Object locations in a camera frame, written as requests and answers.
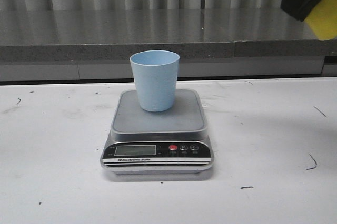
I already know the yellow squeeze bottle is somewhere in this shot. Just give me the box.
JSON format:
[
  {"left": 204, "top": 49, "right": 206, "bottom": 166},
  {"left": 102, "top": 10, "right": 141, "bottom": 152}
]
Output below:
[{"left": 303, "top": 0, "right": 336, "bottom": 40}]

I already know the light blue plastic cup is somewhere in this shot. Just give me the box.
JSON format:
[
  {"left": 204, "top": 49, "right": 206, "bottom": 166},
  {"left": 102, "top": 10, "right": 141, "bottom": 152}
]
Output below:
[{"left": 130, "top": 50, "right": 180, "bottom": 112}]

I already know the silver digital kitchen scale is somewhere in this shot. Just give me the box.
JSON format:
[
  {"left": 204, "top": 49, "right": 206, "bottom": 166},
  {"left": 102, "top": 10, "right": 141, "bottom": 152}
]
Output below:
[{"left": 101, "top": 89, "right": 214, "bottom": 181}]

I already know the grey stone counter ledge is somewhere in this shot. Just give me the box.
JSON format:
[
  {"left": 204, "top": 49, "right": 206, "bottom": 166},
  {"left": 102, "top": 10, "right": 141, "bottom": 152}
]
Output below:
[{"left": 1, "top": 8, "right": 336, "bottom": 63}]

